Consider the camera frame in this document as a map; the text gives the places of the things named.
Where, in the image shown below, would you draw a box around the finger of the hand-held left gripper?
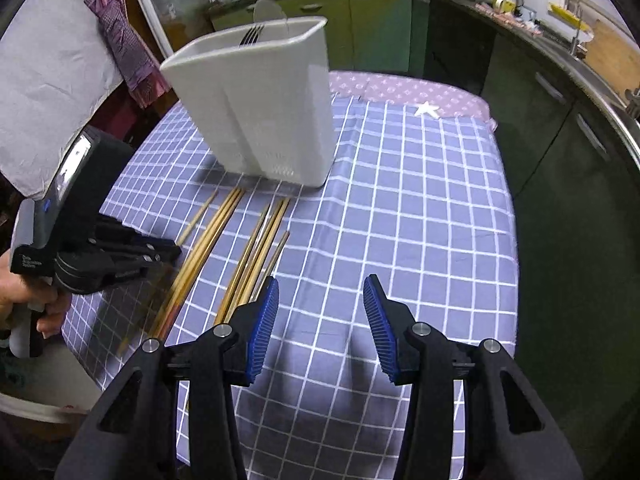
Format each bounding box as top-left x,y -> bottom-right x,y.
95,217 -> 182,262
107,255 -> 176,282

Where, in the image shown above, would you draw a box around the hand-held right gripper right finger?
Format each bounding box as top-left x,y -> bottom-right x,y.
362,274 -> 586,480

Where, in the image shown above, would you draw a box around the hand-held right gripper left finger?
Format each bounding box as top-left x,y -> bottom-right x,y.
54,276 -> 280,480

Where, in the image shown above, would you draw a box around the single wooden chopstick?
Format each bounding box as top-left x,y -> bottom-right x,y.
117,260 -> 176,356

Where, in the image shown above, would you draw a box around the bunch of wooden chopsticks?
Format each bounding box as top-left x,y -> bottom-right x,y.
149,187 -> 292,341

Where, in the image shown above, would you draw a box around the white plastic utensil holder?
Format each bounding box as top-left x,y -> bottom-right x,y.
160,16 -> 336,188

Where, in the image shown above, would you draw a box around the person's left hand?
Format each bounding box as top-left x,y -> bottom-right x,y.
0,251 -> 73,340

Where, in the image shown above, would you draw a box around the blue checked tablecloth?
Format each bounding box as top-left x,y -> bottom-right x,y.
65,95 -> 521,480

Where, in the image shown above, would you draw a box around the purple checked apron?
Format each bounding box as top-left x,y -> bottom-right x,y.
84,0 -> 173,108

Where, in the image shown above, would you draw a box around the white plastic basin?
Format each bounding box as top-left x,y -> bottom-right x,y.
0,390 -> 96,425

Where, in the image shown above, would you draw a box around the dark metal fork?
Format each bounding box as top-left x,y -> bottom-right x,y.
239,24 -> 266,50

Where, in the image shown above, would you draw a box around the purple patterned cloth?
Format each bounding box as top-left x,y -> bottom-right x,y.
327,70 -> 498,133

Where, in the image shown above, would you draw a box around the clear plastic rice paddle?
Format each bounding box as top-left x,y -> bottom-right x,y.
252,0 -> 290,36

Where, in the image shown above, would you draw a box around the green kitchen cabinets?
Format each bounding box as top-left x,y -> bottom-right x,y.
210,0 -> 640,411

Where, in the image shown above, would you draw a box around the steel kitchen sink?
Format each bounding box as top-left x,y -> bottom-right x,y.
542,42 -> 626,106

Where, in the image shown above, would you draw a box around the pink cloth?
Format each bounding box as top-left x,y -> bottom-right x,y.
475,2 -> 543,36

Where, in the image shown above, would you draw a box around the dark kitchen countertop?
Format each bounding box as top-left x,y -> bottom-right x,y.
207,0 -> 640,171

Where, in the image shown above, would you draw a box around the wooden cutting board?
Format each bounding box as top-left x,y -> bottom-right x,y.
582,20 -> 640,106

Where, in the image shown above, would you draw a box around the yellow tray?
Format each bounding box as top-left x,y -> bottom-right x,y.
547,2 -> 583,23

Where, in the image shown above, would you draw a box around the chrome sink faucet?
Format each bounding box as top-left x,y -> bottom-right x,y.
556,0 -> 587,56

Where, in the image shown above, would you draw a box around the white wall sheet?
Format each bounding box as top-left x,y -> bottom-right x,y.
0,0 -> 126,196

